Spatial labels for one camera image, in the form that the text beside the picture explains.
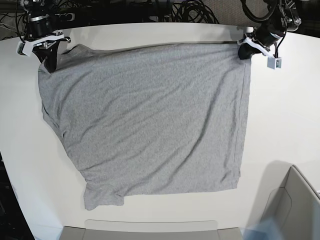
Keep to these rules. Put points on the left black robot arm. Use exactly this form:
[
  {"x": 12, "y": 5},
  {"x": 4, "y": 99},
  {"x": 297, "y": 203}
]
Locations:
[{"x": 282, "y": 17}]

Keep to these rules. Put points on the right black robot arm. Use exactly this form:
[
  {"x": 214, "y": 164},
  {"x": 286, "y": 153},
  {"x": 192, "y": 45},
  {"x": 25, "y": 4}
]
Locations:
[{"x": 42, "y": 35}]

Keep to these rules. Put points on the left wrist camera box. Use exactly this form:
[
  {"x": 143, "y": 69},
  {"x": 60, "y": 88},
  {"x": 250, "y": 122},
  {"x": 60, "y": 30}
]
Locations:
[{"x": 274, "y": 62}]

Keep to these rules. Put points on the grey tray bottom edge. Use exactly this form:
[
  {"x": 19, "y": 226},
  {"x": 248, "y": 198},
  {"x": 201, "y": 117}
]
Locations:
[{"x": 118, "y": 230}]

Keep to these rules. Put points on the grey bin right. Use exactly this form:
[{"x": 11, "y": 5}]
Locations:
[{"x": 295, "y": 207}]

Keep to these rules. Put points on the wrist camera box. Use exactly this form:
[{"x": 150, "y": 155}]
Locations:
[
  {"x": 24, "y": 48},
  {"x": 274, "y": 62}
]

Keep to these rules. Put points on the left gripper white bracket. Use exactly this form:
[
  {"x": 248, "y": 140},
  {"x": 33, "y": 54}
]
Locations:
[{"x": 248, "y": 47}]

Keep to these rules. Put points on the grey T-shirt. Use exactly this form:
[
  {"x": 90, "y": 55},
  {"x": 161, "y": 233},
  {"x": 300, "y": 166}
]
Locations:
[{"x": 167, "y": 119}]

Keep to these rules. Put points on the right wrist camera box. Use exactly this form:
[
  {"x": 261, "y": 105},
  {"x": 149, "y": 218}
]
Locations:
[{"x": 24, "y": 48}]

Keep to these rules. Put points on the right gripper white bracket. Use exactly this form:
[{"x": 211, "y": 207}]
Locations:
[{"x": 46, "y": 48}]

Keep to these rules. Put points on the blue object bottom right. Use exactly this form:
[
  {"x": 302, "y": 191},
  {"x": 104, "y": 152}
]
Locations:
[{"x": 265, "y": 230}]

